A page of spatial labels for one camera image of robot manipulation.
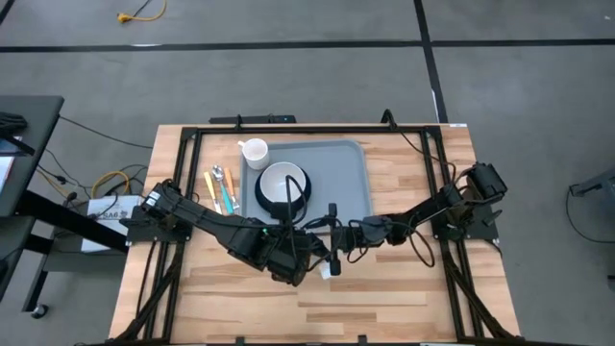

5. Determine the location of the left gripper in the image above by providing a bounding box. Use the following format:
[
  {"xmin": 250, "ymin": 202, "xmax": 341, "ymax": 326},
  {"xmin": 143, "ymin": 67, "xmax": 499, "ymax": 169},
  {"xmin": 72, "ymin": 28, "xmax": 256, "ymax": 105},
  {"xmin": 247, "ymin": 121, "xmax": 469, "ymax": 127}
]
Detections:
[{"xmin": 266, "ymin": 225, "xmax": 321, "ymax": 288}]

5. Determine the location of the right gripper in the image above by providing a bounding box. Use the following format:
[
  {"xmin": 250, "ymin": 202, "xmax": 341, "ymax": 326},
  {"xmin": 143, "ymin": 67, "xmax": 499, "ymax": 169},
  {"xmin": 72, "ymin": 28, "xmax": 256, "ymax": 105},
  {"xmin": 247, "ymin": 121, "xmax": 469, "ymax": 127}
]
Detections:
[{"xmin": 307, "ymin": 202, "xmax": 388, "ymax": 279}]

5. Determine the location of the dark teal plate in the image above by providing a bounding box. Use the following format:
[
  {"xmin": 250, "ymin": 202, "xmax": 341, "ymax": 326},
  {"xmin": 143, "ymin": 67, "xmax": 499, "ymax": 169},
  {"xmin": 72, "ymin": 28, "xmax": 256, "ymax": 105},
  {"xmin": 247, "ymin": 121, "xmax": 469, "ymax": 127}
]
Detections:
[{"xmin": 254, "ymin": 165, "xmax": 312, "ymax": 223}]

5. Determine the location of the white ribbed bowl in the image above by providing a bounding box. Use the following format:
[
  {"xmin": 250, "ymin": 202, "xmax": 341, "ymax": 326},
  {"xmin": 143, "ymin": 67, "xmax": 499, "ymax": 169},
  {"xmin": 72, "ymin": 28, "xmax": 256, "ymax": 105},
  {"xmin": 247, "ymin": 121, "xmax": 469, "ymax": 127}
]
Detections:
[{"xmin": 259, "ymin": 161, "xmax": 308, "ymax": 206}]

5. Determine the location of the yellow-handled knife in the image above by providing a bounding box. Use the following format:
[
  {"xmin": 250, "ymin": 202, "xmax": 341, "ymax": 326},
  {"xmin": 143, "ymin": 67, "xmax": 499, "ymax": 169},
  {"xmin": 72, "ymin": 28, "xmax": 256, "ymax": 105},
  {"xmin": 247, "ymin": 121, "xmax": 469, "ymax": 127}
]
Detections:
[{"xmin": 203, "ymin": 170, "xmax": 224, "ymax": 216}]

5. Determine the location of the white mug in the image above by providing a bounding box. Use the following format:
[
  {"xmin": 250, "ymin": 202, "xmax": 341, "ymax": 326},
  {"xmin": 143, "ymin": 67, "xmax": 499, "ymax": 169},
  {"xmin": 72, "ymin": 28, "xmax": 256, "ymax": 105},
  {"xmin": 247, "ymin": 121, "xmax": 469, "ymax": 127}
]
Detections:
[{"xmin": 237, "ymin": 137, "xmax": 270, "ymax": 171}]

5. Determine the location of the teal-handled spoon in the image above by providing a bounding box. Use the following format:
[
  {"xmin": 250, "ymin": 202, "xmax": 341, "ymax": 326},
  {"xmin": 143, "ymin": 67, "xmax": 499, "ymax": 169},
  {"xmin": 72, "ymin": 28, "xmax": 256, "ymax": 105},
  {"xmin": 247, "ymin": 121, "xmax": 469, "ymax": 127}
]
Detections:
[{"xmin": 211, "ymin": 164, "xmax": 235, "ymax": 216}]

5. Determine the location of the grey plastic tray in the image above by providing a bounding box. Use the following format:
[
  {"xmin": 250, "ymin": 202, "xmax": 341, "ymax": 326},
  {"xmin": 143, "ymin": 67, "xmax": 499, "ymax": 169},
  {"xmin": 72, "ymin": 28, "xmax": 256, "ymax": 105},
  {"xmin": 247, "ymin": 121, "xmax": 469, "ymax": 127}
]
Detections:
[{"xmin": 238, "ymin": 138, "xmax": 375, "ymax": 235}]

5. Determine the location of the black power strip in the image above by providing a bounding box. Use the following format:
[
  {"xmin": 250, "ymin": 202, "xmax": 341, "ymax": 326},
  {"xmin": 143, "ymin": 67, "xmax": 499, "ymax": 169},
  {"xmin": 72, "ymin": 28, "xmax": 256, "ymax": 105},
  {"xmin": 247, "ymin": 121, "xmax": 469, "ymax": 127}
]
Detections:
[{"xmin": 208, "ymin": 113, "xmax": 298, "ymax": 125}]

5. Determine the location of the white cardboard box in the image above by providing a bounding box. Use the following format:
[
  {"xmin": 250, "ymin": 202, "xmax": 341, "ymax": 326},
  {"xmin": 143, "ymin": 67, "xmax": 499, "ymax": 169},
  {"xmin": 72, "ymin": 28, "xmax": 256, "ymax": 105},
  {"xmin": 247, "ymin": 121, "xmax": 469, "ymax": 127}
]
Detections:
[{"xmin": 80, "ymin": 194, "xmax": 140, "ymax": 254}]

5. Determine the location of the black desk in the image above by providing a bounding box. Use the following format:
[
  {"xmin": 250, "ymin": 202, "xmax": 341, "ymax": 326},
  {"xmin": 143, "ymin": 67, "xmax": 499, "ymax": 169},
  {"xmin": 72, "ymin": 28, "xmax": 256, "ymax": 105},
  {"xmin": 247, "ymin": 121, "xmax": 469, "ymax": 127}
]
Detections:
[{"xmin": 0, "ymin": 94, "xmax": 65, "ymax": 220}]

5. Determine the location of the white paper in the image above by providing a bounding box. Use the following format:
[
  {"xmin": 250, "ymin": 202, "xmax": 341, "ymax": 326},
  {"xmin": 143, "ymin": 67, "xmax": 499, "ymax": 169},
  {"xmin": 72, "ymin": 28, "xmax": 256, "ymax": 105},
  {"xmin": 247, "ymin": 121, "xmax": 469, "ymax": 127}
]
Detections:
[{"xmin": 0, "ymin": 156, "xmax": 15, "ymax": 193}]

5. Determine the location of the black bundle on desk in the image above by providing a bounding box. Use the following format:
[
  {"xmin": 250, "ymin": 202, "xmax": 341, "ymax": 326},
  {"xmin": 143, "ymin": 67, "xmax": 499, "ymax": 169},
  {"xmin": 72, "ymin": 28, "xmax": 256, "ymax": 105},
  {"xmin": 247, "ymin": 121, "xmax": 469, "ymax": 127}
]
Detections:
[{"xmin": 0, "ymin": 111, "xmax": 29, "ymax": 138}]

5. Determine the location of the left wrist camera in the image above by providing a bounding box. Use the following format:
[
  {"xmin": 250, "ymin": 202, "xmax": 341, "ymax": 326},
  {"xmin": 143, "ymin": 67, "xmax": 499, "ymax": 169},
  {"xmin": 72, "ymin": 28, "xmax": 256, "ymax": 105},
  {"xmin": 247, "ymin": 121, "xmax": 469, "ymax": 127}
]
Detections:
[{"xmin": 269, "ymin": 201, "xmax": 292, "ymax": 222}]

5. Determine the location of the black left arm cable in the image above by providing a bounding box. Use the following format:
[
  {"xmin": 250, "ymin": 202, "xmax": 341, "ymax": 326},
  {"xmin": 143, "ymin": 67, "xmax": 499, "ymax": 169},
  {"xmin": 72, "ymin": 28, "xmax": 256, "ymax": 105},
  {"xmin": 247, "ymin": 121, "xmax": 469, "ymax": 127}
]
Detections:
[{"xmin": 285, "ymin": 175, "xmax": 308, "ymax": 225}]

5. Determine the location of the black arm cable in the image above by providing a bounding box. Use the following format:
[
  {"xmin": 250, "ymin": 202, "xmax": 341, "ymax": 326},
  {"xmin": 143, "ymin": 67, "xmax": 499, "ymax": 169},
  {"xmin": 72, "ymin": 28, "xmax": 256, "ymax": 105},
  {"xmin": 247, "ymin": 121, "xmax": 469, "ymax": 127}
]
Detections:
[
  {"xmin": 285, "ymin": 175, "xmax": 308, "ymax": 225},
  {"xmin": 381, "ymin": 109, "xmax": 457, "ymax": 186}
]

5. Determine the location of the black aluminium table frame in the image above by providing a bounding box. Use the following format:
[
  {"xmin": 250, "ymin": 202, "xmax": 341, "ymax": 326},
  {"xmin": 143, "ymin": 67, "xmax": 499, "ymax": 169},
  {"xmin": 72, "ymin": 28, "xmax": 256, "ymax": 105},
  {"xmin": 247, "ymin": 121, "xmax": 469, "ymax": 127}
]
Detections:
[{"xmin": 109, "ymin": 123, "xmax": 523, "ymax": 346}]

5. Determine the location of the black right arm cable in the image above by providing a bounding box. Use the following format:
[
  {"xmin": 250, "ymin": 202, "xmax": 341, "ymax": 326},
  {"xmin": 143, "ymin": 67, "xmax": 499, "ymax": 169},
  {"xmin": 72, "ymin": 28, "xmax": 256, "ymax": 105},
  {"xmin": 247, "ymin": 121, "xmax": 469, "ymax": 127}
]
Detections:
[{"xmin": 381, "ymin": 109, "xmax": 457, "ymax": 186}]

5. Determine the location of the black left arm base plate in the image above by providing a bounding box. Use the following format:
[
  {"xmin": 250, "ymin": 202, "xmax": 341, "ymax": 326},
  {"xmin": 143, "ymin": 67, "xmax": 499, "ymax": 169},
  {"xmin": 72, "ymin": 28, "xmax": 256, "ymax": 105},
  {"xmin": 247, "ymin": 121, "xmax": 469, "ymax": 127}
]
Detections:
[{"xmin": 119, "ymin": 206, "xmax": 192, "ymax": 243}]

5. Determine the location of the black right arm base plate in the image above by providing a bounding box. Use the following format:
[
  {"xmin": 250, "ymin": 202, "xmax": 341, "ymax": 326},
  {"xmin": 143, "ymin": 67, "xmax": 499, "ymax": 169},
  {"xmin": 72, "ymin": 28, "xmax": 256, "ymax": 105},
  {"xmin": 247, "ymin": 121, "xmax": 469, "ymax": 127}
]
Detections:
[{"xmin": 430, "ymin": 202, "xmax": 501, "ymax": 241}]

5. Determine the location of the yellow coiled cable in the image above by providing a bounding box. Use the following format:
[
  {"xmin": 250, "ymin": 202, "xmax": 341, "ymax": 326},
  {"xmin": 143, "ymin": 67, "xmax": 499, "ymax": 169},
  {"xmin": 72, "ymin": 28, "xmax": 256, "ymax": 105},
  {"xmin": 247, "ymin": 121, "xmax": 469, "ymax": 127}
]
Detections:
[{"xmin": 90, "ymin": 170, "xmax": 132, "ymax": 199}]

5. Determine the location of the black cable with plug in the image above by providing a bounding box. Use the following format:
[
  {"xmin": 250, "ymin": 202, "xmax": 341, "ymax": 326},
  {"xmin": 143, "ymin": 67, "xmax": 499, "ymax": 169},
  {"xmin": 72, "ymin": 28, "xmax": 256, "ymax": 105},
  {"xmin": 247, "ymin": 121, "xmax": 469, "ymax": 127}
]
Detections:
[{"xmin": 36, "ymin": 148, "xmax": 150, "ymax": 203}]

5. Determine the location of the black desk leg frame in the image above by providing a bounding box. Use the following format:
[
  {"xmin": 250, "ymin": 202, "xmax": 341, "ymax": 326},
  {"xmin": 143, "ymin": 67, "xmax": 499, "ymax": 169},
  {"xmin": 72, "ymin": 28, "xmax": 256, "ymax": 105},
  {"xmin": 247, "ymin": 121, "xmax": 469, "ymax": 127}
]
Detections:
[{"xmin": 13, "ymin": 189, "xmax": 131, "ymax": 313}]

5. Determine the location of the black looped floor cable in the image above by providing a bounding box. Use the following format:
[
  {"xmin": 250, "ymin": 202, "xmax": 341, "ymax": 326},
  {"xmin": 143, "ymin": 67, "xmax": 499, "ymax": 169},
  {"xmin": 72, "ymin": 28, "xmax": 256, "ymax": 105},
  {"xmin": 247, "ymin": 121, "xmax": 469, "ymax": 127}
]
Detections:
[{"xmin": 565, "ymin": 185, "xmax": 615, "ymax": 252}]

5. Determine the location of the yellow floor cable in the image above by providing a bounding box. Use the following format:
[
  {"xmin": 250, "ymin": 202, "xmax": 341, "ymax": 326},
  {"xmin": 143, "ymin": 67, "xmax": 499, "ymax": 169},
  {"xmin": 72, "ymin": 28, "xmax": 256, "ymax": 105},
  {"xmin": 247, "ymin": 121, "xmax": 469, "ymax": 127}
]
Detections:
[{"xmin": 116, "ymin": 0, "xmax": 168, "ymax": 24}]

